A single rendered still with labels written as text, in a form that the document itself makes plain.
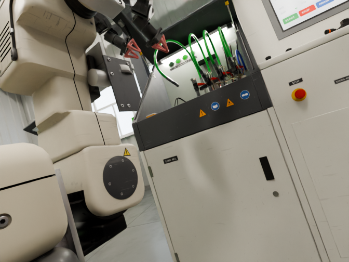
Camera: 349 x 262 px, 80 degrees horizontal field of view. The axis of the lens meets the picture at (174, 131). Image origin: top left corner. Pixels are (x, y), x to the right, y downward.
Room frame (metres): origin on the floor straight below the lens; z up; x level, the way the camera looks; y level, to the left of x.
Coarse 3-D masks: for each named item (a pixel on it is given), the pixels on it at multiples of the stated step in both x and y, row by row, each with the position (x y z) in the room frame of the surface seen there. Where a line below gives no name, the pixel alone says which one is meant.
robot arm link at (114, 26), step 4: (104, 20) 1.02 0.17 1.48; (108, 20) 1.04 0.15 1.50; (108, 24) 1.03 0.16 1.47; (116, 24) 1.13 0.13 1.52; (108, 28) 1.04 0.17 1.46; (112, 28) 1.09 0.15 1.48; (116, 28) 1.12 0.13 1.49; (120, 28) 1.14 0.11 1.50; (100, 32) 1.08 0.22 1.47; (116, 32) 1.11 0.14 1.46; (120, 32) 1.14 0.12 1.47
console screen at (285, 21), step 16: (272, 0) 1.06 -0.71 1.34; (288, 0) 1.02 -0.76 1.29; (304, 0) 0.99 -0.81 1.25; (320, 0) 0.96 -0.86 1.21; (336, 0) 0.93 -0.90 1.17; (272, 16) 1.05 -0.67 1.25; (288, 16) 1.02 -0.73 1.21; (304, 16) 0.98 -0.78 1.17; (320, 16) 0.95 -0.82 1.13; (288, 32) 1.01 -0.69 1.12
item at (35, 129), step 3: (33, 123) 3.67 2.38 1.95; (27, 126) 3.78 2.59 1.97; (30, 126) 3.76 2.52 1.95; (33, 126) 3.76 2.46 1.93; (24, 129) 3.86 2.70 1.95; (27, 129) 3.86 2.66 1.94; (30, 129) 3.86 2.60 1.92; (33, 129) 3.89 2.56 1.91; (36, 129) 3.89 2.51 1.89; (30, 132) 3.95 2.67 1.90; (33, 132) 3.95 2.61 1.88; (36, 132) 3.98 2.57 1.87; (36, 135) 4.06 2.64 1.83; (120, 141) 4.11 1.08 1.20
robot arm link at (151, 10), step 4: (152, 4) 0.87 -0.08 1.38; (152, 8) 0.89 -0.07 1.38; (132, 12) 0.82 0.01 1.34; (136, 12) 0.82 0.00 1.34; (148, 12) 0.80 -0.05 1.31; (152, 12) 0.89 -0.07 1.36; (140, 16) 0.83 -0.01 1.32; (144, 16) 0.83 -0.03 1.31; (148, 16) 0.82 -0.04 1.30; (148, 20) 0.90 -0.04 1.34
